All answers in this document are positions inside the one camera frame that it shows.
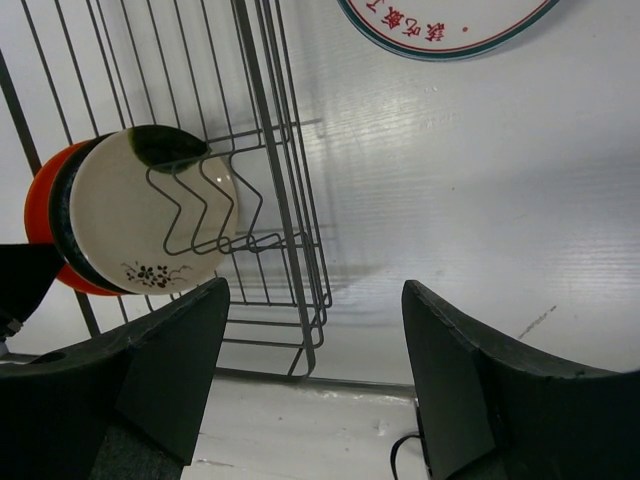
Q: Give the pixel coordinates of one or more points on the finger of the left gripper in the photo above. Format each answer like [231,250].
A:
[27,273]

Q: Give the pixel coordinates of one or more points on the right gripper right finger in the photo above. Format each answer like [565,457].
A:
[493,407]

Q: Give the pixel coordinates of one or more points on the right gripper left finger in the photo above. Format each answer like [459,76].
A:
[127,404]

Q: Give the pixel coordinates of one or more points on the white plate orange sunburst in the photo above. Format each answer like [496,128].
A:
[436,30]

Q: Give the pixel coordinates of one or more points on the green patterned plate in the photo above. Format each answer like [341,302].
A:
[77,273]

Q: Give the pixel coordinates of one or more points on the cream plate floral print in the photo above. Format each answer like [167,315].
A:
[154,210]

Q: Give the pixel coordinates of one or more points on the wire dish rack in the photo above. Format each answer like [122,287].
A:
[219,70]

